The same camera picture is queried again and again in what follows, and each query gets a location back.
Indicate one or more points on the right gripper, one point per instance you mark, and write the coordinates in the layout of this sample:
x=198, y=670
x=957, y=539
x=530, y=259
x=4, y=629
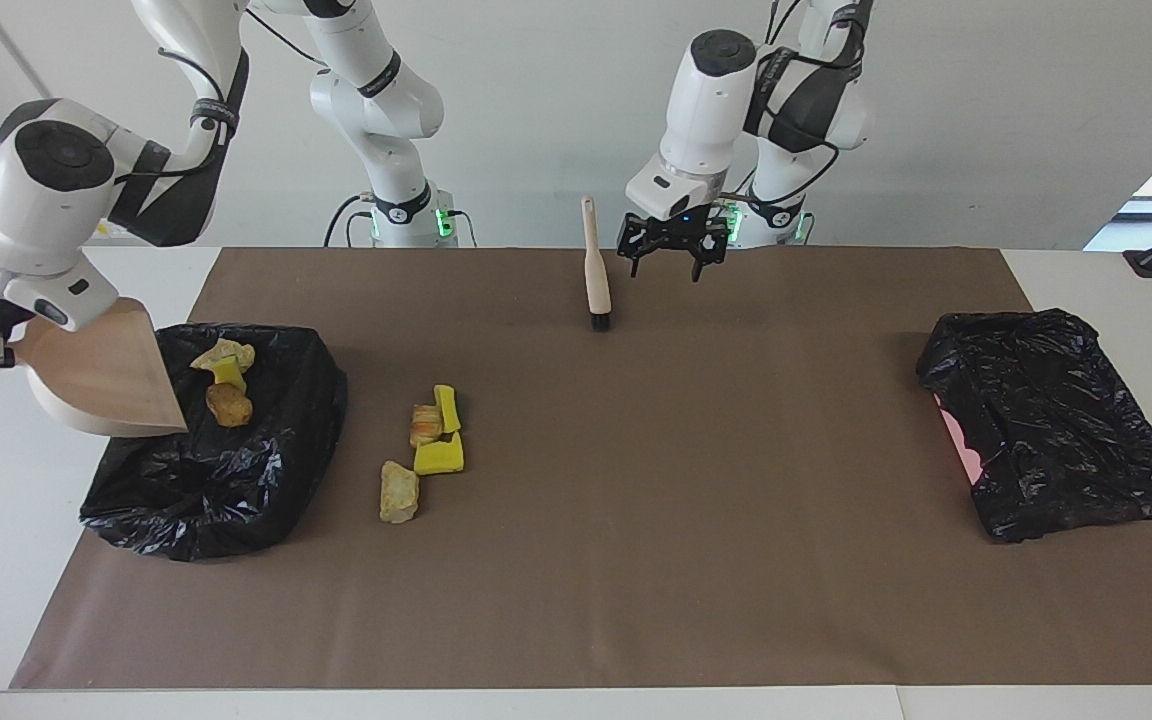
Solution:
x=66, y=295

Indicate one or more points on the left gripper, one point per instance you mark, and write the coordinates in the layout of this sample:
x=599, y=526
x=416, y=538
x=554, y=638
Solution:
x=671, y=190

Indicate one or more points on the beige hand brush black bristles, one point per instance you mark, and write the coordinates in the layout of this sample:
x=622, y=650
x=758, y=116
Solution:
x=596, y=275

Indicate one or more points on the beige plastic dustpan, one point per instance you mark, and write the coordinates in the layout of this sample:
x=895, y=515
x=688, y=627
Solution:
x=101, y=380

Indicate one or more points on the pale translucent lump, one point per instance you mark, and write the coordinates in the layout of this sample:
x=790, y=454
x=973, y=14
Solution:
x=221, y=352

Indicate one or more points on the small yellow sponge piece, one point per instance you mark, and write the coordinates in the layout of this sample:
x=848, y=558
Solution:
x=228, y=374

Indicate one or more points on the brown potato-shaped lump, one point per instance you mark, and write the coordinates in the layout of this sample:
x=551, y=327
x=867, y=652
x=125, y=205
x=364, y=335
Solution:
x=229, y=406

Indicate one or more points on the yellow sponge with green backing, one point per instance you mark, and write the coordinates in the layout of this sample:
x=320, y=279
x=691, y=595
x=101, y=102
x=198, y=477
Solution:
x=447, y=408

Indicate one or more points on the orange striped croissant toy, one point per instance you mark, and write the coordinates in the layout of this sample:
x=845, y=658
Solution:
x=425, y=424

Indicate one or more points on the notched yellow sponge piece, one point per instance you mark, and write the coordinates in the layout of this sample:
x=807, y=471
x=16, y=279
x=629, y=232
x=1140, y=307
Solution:
x=439, y=457

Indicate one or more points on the tan lump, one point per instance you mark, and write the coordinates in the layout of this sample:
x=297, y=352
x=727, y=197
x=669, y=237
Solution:
x=399, y=492

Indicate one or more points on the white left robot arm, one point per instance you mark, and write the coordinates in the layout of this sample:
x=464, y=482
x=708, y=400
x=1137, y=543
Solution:
x=706, y=100

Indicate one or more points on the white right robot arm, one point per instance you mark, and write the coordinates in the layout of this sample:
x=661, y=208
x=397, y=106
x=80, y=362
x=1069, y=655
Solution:
x=46, y=190

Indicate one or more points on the bin lined with black bag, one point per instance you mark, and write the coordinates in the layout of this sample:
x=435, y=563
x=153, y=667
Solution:
x=206, y=480

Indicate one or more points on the pink bin with black bag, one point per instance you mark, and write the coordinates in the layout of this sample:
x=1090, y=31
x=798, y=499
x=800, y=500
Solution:
x=1056, y=420

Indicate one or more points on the brown paper table mat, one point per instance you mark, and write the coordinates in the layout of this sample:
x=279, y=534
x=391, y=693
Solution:
x=636, y=600

